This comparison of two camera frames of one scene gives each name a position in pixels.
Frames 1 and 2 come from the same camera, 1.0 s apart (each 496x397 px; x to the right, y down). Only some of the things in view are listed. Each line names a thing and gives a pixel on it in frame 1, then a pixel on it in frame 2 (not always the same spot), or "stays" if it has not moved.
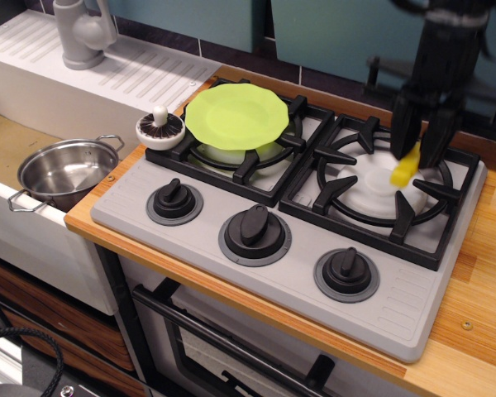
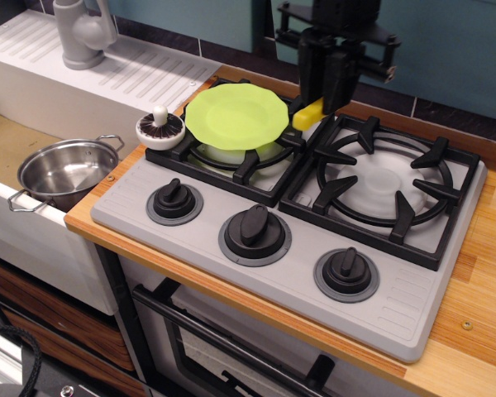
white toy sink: [31, 96] stays
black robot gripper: [444, 59] -> [335, 80]
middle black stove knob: [255, 236] stays
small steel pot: [64, 173] stays
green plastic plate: [236, 116] stays
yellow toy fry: [407, 169] -> [309, 116]
